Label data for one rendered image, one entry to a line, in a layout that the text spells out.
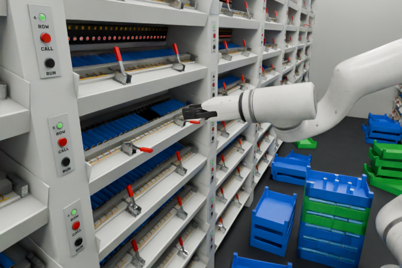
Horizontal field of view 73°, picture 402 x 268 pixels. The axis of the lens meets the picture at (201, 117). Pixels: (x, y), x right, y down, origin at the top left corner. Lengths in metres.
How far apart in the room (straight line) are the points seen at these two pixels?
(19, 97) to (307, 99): 0.54
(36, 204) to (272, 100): 0.52
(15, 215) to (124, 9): 0.48
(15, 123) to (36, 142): 0.05
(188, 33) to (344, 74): 0.65
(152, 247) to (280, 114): 0.66
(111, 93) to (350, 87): 0.53
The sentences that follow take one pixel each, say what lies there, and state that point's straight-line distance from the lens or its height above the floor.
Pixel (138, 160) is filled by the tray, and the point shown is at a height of 0.87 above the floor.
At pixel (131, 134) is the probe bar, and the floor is 0.93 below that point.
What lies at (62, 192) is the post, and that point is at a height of 0.90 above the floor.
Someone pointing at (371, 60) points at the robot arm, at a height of 1.16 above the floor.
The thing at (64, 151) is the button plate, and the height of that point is 0.99.
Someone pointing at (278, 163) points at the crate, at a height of 0.08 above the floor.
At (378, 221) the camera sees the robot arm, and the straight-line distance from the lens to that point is 0.94.
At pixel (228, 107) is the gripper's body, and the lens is 0.65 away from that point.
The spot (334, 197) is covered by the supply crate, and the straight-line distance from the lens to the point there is 1.57.
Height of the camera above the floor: 1.21
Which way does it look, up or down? 17 degrees down
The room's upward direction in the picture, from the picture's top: straight up
